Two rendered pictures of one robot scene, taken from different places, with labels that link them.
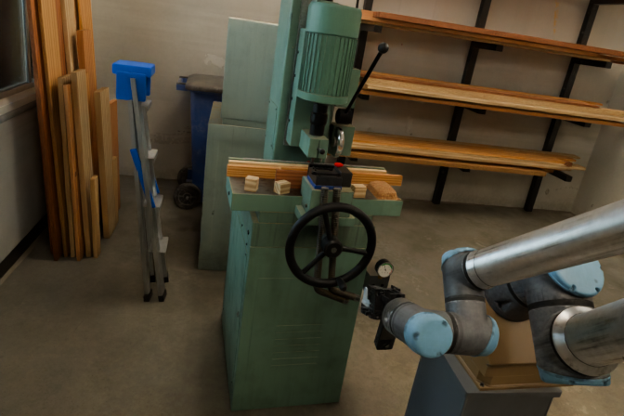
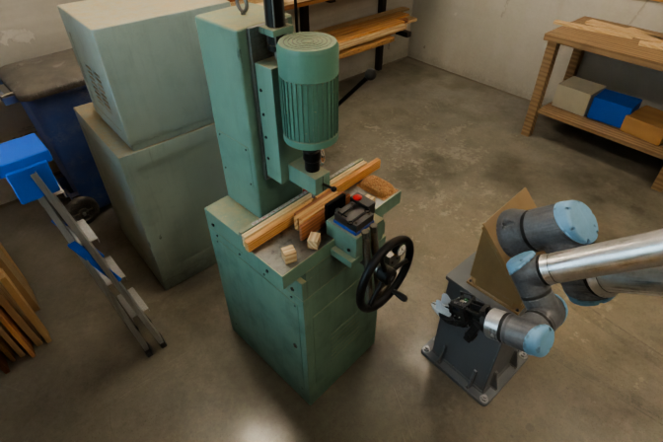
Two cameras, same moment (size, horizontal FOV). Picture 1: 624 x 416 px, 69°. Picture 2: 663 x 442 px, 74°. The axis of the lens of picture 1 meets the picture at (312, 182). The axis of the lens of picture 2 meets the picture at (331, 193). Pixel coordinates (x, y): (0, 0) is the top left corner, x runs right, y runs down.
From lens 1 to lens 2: 0.87 m
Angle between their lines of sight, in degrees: 31
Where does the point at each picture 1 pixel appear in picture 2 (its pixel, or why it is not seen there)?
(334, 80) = (331, 122)
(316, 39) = (306, 91)
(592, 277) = (592, 224)
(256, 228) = (305, 286)
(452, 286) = (530, 289)
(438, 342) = (549, 342)
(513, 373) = not seen: hidden behind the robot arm
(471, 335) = (557, 321)
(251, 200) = (297, 270)
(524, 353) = not seen: hidden behind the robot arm
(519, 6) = not seen: outside the picture
